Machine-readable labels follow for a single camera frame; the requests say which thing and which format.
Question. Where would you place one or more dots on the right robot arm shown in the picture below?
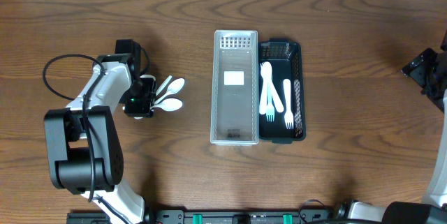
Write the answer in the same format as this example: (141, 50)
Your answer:
(431, 208)

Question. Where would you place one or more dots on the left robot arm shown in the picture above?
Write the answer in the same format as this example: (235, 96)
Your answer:
(84, 154)

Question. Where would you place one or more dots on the white spoon handle up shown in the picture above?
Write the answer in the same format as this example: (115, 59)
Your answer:
(163, 85)

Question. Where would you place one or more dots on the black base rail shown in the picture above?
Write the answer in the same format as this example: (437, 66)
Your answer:
(226, 217)

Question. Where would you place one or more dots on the black plastic basket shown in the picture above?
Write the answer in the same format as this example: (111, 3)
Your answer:
(282, 112)

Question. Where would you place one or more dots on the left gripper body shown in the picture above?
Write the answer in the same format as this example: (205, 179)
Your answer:
(147, 97)

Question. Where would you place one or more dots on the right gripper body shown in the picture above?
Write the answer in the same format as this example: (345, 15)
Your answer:
(420, 68)

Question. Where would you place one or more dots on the white spoon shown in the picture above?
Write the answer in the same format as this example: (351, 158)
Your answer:
(147, 76)
(266, 72)
(173, 88)
(169, 104)

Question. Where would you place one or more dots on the clear plastic basket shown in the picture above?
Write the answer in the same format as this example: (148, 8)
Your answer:
(234, 109)

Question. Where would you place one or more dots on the white fork short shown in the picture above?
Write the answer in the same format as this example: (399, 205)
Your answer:
(288, 116)

